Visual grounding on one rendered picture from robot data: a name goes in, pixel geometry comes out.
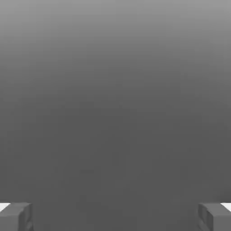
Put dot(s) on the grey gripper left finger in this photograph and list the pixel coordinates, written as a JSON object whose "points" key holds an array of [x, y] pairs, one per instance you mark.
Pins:
{"points": [[14, 217]]}

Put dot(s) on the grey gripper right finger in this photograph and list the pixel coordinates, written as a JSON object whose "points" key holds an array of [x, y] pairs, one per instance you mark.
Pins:
{"points": [[216, 218]]}

